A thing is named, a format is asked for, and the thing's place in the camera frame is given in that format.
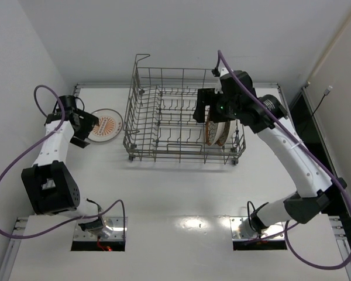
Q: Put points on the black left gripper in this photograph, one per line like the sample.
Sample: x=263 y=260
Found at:
x=83 y=126

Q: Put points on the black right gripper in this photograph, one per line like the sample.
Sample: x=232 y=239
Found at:
x=203 y=105

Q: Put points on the floral plate orange rim front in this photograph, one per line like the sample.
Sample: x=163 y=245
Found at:
x=213 y=131

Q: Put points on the floral plate orange rim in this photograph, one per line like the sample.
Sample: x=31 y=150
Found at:
x=213 y=131
x=228 y=130

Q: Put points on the orange sunburst glass plate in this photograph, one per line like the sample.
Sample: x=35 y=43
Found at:
x=109 y=127

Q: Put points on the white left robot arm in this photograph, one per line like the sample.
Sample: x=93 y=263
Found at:
x=49 y=184

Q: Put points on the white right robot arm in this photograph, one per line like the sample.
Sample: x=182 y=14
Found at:
x=314 y=187

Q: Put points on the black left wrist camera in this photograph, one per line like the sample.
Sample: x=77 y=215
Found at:
x=69 y=103

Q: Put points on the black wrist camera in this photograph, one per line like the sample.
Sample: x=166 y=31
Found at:
x=274 y=106
x=69 y=103

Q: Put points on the grey wire dish rack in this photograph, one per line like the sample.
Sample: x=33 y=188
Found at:
x=158 y=121

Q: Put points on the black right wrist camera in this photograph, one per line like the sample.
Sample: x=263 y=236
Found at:
x=274 y=106

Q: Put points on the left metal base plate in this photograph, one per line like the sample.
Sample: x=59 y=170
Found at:
x=107 y=228

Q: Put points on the metal base plate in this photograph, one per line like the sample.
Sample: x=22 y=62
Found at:
x=107 y=228
x=242 y=232

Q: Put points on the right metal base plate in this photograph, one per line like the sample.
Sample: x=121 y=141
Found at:
x=242 y=232

